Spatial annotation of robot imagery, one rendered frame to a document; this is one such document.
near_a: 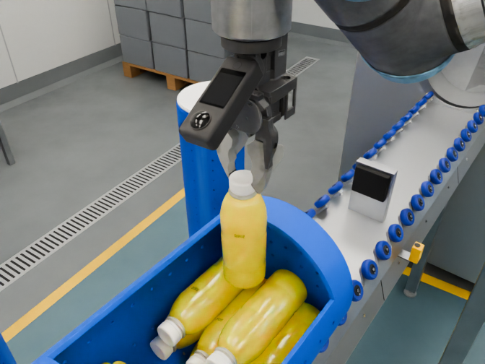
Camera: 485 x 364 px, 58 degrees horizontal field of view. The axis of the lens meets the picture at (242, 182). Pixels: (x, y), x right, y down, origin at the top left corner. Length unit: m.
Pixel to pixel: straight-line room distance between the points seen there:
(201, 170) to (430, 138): 0.80
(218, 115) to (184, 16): 3.42
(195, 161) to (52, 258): 1.25
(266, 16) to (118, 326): 0.53
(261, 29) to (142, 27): 3.73
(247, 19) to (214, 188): 1.15
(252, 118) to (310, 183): 2.39
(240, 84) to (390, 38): 0.16
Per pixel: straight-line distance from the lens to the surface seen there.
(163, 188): 2.87
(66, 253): 2.57
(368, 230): 1.18
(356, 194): 1.20
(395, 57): 0.47
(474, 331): 1.53
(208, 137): 0.47
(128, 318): 0.78
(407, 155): 1.52
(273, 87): 0.55
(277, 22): 0.49
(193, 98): 1.55
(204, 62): 3.84
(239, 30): 0.49
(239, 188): 0.59
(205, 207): 1.66
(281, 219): 0.70
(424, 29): 0.45
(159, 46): 4.12
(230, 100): 0.49
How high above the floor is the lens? 1.69
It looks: 36 degrees down
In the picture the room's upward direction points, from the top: straight up
